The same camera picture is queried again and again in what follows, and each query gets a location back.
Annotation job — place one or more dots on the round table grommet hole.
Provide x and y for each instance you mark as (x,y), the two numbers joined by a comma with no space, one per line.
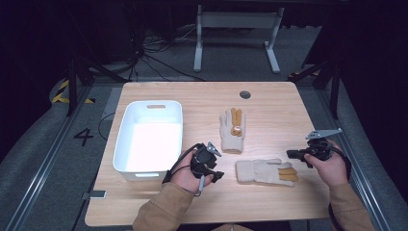
(245,95)

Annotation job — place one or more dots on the aluminium floor rail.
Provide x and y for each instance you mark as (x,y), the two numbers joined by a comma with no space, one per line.
(48,166)
(356,166)

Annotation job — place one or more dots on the person's left hand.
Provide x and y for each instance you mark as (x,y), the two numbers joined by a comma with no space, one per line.
(184,176)

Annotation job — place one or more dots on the small grey tag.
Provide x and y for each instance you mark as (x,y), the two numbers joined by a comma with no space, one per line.
(96,194)

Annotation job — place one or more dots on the cream glove with rabbit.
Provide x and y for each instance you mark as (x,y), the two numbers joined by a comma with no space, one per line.
(229,138)
(256,171)

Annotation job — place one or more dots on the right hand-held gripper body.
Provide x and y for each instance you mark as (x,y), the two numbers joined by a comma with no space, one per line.
(319,149)

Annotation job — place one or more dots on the black metal stand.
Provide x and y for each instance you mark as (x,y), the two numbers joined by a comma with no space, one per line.
(335,89)
(72,86)

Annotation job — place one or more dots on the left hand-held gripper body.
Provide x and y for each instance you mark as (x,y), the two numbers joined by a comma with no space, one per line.
(202,158)

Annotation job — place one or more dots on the grey metal desk frame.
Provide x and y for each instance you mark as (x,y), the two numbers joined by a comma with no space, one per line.
(237,20)

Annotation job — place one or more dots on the yellow and black floor tape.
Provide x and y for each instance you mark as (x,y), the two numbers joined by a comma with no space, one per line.
(61,93)

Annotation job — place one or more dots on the white plastic bin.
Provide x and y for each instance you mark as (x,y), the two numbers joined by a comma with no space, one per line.
(147,144)

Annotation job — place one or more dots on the person's right hand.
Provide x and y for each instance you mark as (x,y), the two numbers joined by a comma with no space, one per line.
(330,170)

